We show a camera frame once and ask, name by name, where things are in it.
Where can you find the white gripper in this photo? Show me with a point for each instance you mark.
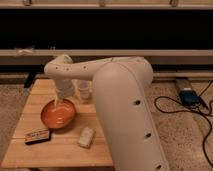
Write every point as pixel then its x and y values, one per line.
pixel 64 88

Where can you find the orange ceramic bowl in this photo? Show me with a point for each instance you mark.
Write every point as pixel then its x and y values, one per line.
pixel 56 116

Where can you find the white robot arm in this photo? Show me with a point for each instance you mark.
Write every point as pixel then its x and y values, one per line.
pixel 118 86

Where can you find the clear plastic cup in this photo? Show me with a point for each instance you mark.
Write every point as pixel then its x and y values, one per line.
pixel 83 87

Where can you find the small orange black box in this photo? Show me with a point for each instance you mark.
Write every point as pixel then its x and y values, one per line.
pixel 37 137

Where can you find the white rectangular block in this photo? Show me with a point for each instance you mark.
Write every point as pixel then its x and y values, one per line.
pixel 86 137

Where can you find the wooden table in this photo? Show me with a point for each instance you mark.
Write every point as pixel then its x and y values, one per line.
pixel 62 150

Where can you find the long wooden bench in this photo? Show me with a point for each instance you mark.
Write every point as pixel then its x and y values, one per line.
pixel 157 57

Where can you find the blue power adapter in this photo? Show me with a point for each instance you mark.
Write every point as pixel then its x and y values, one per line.
pixel 188 97

